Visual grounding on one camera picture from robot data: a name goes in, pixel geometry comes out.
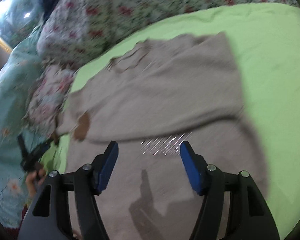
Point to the gold picture frame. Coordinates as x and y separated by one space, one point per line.
0 40

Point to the red floral white quilt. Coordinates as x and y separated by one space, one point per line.
78 31

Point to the beige knit sweater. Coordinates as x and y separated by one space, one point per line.
150 100

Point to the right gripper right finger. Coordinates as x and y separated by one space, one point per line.
249 216

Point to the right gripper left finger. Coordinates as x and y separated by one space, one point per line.
63 199

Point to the lime green bed sheet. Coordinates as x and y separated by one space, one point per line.
270 79

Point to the teal floral blanket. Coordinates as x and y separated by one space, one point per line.
17 78

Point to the person's left hand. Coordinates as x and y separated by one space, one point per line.
33 180

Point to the pink floral ruffled pillow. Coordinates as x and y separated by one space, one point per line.
47 97

